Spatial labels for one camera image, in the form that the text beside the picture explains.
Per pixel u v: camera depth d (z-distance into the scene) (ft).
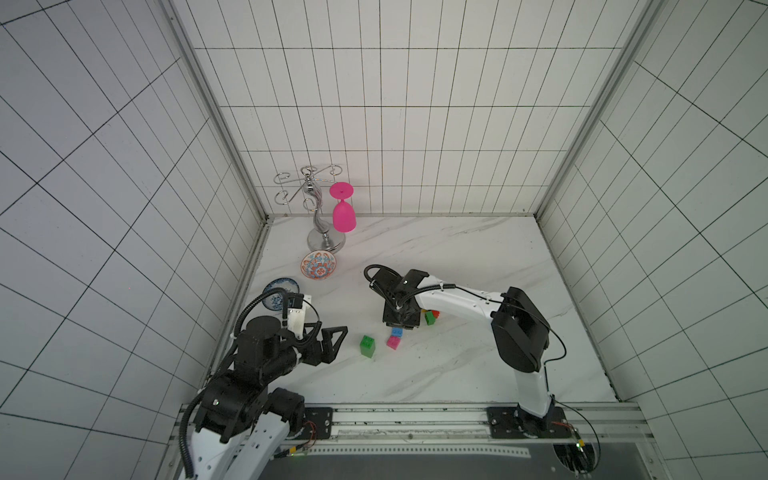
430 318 2.91
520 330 1.61
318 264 3.40
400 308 2.07
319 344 1.89
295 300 1.87
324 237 3.61
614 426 2.46
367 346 2.60
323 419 2.39
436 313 1.93
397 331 2.77
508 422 2.39
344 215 3.16
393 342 2.80
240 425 1.39
